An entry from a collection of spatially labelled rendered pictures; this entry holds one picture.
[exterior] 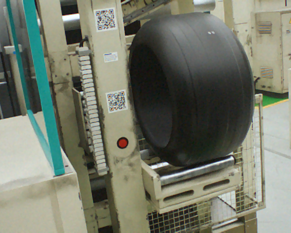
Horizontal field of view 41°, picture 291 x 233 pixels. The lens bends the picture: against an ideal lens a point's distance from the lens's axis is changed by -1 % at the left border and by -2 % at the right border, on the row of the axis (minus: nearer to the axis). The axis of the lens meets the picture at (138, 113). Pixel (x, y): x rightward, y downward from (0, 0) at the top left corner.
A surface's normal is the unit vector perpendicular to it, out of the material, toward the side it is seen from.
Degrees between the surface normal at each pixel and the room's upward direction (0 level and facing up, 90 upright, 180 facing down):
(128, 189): 90
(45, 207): 90
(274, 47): 90
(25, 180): 0
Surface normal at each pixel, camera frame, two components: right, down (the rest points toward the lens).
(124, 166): 0.35, 0.21
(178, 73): -0.44, -0.05
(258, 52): -0.86, 0.23
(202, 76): 0.29, -0.13
